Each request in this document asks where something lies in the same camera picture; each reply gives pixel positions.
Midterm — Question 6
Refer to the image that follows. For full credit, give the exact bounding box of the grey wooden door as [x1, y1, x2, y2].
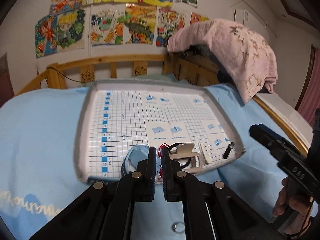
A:
[0, 52, 15, 100]

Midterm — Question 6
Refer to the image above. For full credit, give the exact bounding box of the pink floral blanket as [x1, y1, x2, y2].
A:
[167, 18, 278, 104]

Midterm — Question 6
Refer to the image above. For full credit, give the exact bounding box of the white hair clip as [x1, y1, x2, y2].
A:
[199, 142, 212, 166]

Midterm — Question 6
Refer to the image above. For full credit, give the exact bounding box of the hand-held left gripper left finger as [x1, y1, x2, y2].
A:
[29, 147, 157, 240]

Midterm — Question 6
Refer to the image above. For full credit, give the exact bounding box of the white air conditioner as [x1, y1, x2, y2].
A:
[234, 9, 249, 26]

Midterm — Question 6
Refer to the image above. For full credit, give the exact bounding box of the black hair tie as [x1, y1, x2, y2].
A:
[168, 142, 192, 169]

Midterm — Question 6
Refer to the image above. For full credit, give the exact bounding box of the pink curtain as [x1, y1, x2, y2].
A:
[297, 44, 320, 120]

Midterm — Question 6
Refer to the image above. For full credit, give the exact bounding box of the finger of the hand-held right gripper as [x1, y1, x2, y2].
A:
[249, 124, 304, 164]
[259, 124, 288, 142]

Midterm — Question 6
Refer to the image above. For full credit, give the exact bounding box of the wooden bed headboard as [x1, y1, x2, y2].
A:
[15, 54, 223, 95]

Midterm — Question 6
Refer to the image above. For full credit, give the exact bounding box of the grey cardboard tray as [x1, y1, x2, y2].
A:
[74, 79, 247, 184]

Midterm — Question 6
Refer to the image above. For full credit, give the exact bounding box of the white mattress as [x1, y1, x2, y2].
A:
[255, 92, 313, 135]

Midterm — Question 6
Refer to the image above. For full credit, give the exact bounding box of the beige hair claw clip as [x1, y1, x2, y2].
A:
[169, 142, 203, 175]

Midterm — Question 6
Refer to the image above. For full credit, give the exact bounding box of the person's right hand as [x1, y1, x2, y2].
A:
[272, 177, 313, 234]

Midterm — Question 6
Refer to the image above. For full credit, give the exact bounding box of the red carabiner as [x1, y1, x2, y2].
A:
[157, 144, 168, 180]

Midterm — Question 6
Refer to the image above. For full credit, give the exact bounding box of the group of colourful wall drawings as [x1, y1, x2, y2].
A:
[35, 0, 210, 59]

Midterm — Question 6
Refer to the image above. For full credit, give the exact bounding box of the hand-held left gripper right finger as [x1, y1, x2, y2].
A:
[161, 147, 285, 240]

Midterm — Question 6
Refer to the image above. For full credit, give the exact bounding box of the black hair clip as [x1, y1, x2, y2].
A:
[223, 142, 235, 159]

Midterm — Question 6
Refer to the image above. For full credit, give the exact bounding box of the black cable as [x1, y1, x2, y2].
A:
[47, 66, 84, 83]

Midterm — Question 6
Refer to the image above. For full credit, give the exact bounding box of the blue wrist watch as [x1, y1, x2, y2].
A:
[121, 144, 162, 180]

